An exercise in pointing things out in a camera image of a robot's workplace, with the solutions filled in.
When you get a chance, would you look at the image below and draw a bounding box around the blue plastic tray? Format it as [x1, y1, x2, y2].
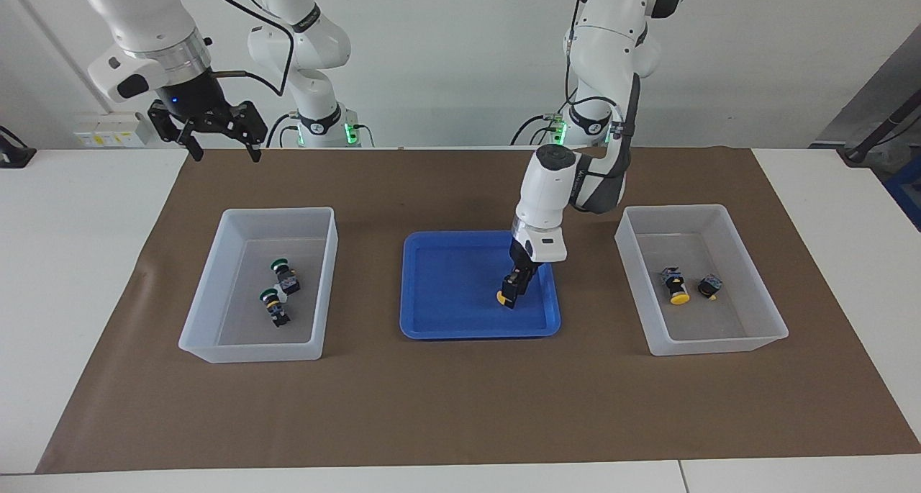
[399, 230, 562, 340]

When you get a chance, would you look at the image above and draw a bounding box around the white wall cable duct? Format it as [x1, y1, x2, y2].
[0, 0, 113, 115]

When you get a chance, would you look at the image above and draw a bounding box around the blue crate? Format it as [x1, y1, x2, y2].
[886, 155, 921, 232]

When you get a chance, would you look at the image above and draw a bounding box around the black pole stand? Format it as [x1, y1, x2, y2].
[838, 89, 921, 165]

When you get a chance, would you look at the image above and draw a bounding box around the white wall outlet box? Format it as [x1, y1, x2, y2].
[74, 112, 153, 149]

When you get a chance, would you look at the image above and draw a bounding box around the black base power cable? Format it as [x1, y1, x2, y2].
[265, 112, 304, 149]
[509, 81, 578, 148]

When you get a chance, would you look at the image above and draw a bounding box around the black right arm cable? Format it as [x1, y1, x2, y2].
[212, 0, 297, 96]

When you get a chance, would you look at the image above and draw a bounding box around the translucent white plastic box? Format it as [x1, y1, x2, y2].
[178, 207, 339, 364]
[614, 204, 790, 357]

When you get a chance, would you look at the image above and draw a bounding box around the green push button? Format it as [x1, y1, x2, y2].
[259, 288, 291, 328]
[271, 258, 301, 296]

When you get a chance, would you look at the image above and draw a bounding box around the black desk device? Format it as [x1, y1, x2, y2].
[0, 125, 38, 168]

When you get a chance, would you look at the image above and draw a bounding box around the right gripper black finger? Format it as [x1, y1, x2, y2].
[230, 101, 268, 164]
[148, 101, 204, 162]

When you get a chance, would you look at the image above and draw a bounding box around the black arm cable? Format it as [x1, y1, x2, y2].
[212, 0, 297, 96]
[565, 0, 643, 217]

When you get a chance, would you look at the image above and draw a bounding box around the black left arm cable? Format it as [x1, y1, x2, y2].
[565, 0, 643, 217]

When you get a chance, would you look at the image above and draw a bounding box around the brown paper table mat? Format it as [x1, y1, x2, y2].
[36, 146, 921, 474]

